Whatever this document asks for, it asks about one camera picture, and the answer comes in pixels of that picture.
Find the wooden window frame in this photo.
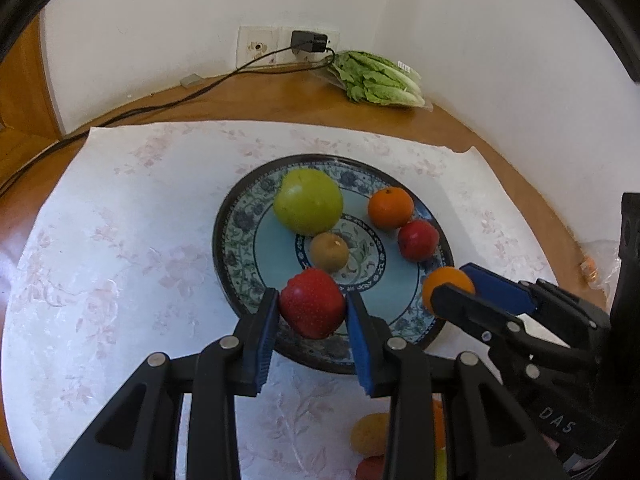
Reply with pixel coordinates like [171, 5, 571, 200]
[0, 15, 66, 151]

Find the white floral table mat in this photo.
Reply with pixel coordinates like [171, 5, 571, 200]
[0, 120, 561, 480]

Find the blue floral ceramic plate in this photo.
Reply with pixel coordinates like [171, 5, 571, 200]
[212, 154, 456, 376]

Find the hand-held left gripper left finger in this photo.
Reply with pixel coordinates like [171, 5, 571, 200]
[50, 287, 281, 480]

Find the black cable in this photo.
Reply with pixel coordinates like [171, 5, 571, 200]
[0, 46, 337, 196]

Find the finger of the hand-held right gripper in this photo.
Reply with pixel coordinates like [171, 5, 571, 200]
[460, 262, 611, 356]
[432, 284, 598, 401]

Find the clear plastic bag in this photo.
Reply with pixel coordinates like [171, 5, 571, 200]
[575, 237, 623, 301]

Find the black charger plug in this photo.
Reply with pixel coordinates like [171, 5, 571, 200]
[291, 30, 328, 53]

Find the white round-port wall socket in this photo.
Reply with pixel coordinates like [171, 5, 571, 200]
[236, 25, 281, 68]

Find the orange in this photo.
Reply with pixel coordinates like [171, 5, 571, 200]
[368, 186, 415, 231]
[432, 400, 447, 451]
[422, 267, 476, 320]

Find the red apple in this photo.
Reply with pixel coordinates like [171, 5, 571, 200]
[355, 455, 386, 480]
[398, 219, 441, 262]
[279, 267, 347, 339]

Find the bagged leafy green cabbage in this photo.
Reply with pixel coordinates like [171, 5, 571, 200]
[312, 50, 435, 108]

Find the brown pear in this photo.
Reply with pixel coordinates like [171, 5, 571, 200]
[310, 232, 349, 273]
[350, 412, 391, 456]

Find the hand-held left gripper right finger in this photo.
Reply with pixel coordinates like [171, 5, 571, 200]
[346, 291, 571, 480]

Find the white power wall socket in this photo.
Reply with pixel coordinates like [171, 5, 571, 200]
[280, 27, 341, 66]

